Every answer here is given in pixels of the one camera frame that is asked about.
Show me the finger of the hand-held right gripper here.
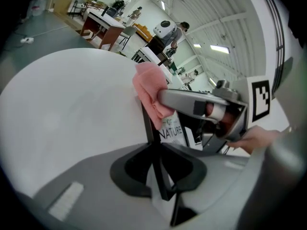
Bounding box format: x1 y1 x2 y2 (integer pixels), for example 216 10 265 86
157 88 231 124

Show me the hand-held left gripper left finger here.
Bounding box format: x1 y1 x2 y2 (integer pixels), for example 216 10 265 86
33 143 170 228

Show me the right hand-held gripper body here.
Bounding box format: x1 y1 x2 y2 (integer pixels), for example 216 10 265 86
201 75 274 153

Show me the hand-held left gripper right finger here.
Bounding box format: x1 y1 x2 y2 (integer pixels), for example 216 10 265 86
163 142 250 217

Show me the pink cloth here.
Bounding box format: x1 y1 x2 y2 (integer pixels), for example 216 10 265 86
132 62 177 131

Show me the black picture frame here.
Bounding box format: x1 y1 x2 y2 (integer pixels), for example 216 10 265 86
140 99 194 227

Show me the person's right forearm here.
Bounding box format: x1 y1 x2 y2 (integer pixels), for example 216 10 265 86
239 126 307 230

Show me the person's right hand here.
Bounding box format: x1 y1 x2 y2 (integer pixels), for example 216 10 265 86
205 103 281 156

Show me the white table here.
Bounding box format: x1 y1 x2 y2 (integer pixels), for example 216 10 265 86
131 47 179 86

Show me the person's gray shirt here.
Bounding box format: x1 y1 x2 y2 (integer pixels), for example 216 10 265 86
273 27 307 134

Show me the dark brown cabinet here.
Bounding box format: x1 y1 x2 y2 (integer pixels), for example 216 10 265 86
147 35 166 55

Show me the yellow bench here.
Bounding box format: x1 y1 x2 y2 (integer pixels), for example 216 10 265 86
132 23 154 42

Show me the gray chair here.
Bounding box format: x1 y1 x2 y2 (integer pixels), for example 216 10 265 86
118 26 138 50

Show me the brown desk with white top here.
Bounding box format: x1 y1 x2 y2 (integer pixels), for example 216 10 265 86
80 9 127 51

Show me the black metal chair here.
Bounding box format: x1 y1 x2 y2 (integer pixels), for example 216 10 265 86
68 0 90 19

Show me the white plastic bag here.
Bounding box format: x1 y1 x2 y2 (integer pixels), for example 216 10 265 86
25 0 49 18

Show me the black window frame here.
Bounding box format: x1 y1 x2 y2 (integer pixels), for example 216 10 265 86
257 0 286 94

